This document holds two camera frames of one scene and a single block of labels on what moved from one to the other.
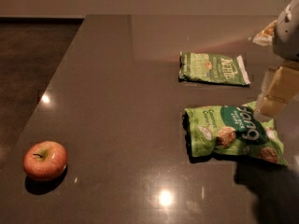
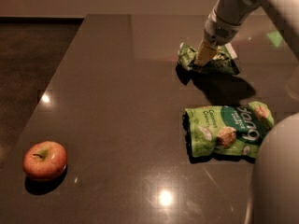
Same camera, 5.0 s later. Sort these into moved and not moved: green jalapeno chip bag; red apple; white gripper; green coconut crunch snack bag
Moved: white gripper; green jalapeno chip bag
Not moved: red apple; green coconut crunch snack bag
